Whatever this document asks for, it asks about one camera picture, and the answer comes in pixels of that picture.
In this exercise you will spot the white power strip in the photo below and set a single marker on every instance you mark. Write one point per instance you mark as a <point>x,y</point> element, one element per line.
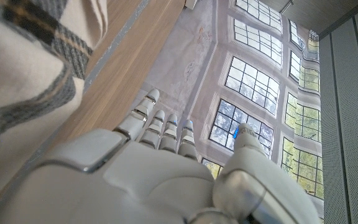
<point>190,3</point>

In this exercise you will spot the beige plaid cloth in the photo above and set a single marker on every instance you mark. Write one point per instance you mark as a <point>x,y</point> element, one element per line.
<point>20,81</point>

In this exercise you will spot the printed window backdrop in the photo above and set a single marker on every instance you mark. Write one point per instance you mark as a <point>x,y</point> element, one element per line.
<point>247,84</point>

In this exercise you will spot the grey perforated panel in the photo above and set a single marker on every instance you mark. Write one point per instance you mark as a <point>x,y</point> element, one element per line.
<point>350,124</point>

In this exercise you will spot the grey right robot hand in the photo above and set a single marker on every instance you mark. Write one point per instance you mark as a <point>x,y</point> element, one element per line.
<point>135,183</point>

